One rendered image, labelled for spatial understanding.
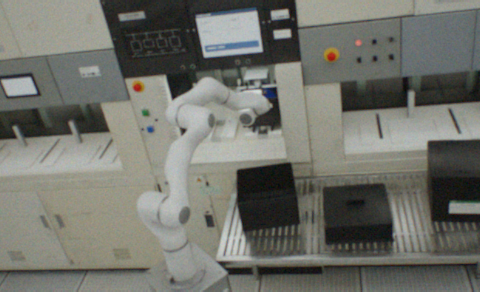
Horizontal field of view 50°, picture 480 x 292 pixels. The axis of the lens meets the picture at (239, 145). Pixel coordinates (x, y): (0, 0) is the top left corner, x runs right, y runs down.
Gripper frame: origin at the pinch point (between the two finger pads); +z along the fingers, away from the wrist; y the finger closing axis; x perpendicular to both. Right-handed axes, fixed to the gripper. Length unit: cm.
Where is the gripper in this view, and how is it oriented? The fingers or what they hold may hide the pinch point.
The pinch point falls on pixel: (253, 89)
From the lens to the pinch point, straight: 269.5
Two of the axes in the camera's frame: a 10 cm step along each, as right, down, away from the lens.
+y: 9.8, -0.6, -2.1
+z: 1.4, -5.5, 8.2
